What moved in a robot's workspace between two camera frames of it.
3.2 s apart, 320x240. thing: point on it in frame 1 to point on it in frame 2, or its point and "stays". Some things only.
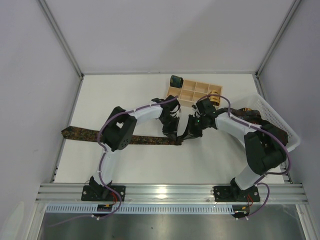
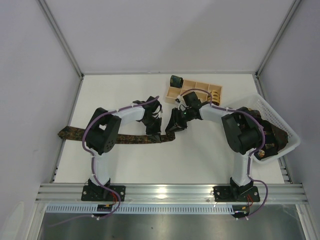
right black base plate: (227, 193) stays
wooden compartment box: (192, 91) stays
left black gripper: (170, 125) to (153, 124)
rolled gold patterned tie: (215, 99) stays
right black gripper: (193, 125) to (178, 119)
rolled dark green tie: (176, 82) stays
